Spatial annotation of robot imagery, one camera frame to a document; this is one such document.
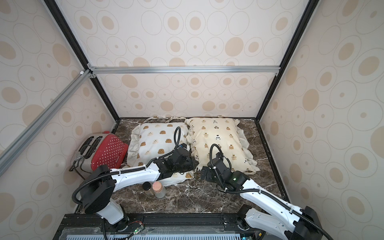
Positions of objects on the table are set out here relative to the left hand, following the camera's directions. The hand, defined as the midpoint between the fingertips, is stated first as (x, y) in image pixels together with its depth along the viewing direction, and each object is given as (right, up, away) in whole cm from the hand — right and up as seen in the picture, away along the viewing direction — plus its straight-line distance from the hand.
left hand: (205, 164), depth 79 cm
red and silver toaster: (-60, +8, +1) cm, 61 cm away
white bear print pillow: (-34, +11, +14) cm, 38 cm away
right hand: (+4, -4, +1) cm, 6 cm away
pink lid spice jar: (-24, -12, -4) cm, 27 cm away
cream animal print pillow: (+2, +15, +13) cm, 20 cm away
